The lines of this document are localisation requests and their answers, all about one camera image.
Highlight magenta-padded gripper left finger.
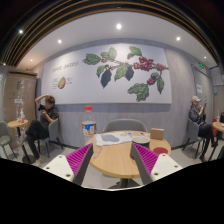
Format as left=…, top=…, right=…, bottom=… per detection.
left=42, top=143, right=94, bottom=186

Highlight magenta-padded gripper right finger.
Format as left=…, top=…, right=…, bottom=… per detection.
left=129, top=142, right=184, bottom=186

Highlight clear red-capped water bottle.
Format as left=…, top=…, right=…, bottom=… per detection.
left=81, top=105, right=98, bottom=137

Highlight small brown cardboard box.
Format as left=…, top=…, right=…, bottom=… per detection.
left=149, top=127, right=165, bottom=141

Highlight dark cup with white inside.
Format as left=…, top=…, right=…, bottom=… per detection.
left=131, top=135, right=151, bottom=150

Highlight grey chair with black legs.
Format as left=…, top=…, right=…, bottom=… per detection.
left=36, top=118, right=64, bottom=158
left=185, top=118, right=206, bottom=155

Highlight person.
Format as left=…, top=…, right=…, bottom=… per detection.
left=188, top=95, right=218, bottom=161
left=20, top=94, right=60, bottom=167

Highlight grey upholstered chair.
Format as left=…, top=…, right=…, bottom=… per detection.
left=102, top=118, right=148, bottom=134

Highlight white paper with grey print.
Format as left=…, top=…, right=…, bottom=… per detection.
left=94, top=131, right=134, bottom=148

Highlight small round wooden table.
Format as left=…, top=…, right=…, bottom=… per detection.
left=7, top=119, right=36, bottom=165
left=208, top=121, right=224, bottom=162

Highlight small clear bottle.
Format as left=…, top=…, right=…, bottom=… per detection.
left=19, top=108, right=26, bottom=124

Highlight grey-green chair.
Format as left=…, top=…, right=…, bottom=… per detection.
left=0, top=120, right=18, bottom=160

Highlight round recessed ceiling lights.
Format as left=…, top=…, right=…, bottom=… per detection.
left=18, top=22, right=183, bottom=45

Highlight large coffee plant wall mural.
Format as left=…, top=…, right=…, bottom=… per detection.
left=40, top=43, right=173, bottom=106

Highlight white wall poster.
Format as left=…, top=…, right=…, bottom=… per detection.
left=209, top=65, right=224, bottom=87

